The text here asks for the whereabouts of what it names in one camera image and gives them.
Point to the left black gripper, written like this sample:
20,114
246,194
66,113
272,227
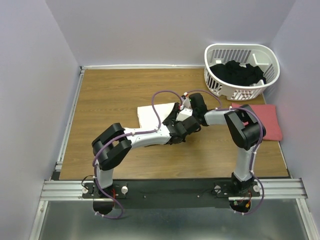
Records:
175,122

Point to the white printed t-shirt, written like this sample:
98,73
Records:
147,117

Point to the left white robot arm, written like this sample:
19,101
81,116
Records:
112,146

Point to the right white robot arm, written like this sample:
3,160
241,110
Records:
246,131

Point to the black clothes in basket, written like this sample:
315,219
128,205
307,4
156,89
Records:
234,74

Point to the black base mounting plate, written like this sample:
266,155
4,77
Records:
171,194

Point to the folded red t-shirt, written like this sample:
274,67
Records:
268,116

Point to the white plastic laundry basket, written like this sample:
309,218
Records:
254,54

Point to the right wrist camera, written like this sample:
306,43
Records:
186,103

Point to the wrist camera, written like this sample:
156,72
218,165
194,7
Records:
184,114
186,103

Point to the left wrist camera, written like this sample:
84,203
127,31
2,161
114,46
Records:
184,114

